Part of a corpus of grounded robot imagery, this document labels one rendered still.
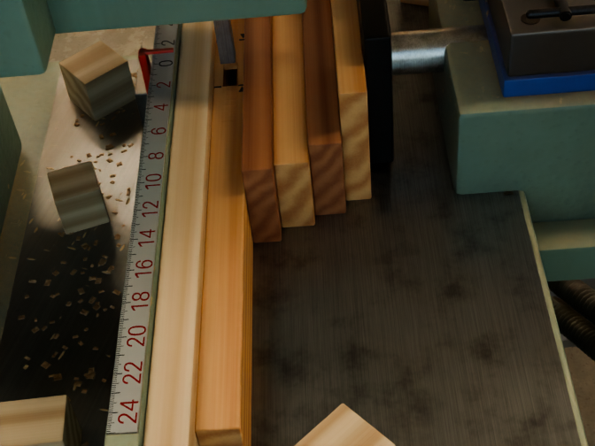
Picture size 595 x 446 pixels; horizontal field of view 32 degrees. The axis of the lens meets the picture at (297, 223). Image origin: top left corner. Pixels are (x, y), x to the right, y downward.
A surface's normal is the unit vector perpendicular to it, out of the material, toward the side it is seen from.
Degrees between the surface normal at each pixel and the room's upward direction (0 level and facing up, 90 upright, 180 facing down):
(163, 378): 0
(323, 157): 90
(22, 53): 90
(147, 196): 0
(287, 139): 0
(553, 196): 90
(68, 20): 90
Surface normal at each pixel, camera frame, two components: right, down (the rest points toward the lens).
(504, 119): 0.02, 0.72
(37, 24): 1.00, -0.07
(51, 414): -0.08, -0.69
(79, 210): 0.33, 0.66
